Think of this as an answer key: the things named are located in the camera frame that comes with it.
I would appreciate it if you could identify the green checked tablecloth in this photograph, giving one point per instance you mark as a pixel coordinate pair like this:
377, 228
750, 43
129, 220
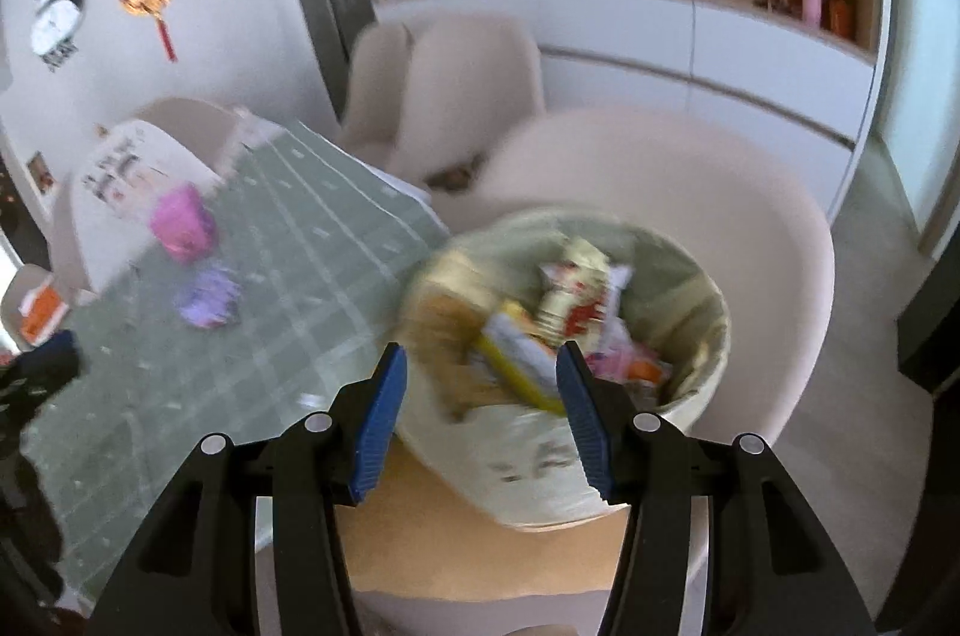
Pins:
300, 306

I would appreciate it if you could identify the white sideboard cabinet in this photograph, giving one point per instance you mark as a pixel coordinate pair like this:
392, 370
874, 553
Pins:
637, 28

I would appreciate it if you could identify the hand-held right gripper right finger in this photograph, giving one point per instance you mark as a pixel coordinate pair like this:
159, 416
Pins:
589, 426

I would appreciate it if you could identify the pink round tin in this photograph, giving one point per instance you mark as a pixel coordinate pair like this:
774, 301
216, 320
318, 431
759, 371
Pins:
180, 223

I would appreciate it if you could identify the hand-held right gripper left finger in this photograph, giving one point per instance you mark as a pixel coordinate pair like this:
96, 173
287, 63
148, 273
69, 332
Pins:
379, 426

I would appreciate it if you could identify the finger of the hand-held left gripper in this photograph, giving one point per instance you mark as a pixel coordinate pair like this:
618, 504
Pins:
52, 355

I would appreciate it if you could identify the dark brown cloth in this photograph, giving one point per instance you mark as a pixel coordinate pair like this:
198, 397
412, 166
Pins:
456, 172

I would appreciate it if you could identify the pile of snack wrappers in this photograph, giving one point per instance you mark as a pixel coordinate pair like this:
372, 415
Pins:
577, 291

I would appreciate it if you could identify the purple plastic packaging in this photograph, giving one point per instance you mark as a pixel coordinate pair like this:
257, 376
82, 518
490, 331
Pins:
210, 298

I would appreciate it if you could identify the orange tissue box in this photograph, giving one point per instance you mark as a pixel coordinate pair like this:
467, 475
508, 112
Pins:
41, 313

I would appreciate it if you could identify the yellow seat cushion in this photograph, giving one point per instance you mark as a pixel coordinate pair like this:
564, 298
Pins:
450, 531

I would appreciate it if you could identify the panda wall clock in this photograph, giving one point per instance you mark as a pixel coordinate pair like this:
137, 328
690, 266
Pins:
56, 21

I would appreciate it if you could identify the cartoon print food cover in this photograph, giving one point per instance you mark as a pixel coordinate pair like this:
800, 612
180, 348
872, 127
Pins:
112, 178

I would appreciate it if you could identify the small red box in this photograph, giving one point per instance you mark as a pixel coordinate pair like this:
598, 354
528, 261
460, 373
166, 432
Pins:
841, 19

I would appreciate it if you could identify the trash bin with yellow bag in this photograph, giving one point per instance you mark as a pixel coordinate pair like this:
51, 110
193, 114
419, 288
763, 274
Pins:
510, 460

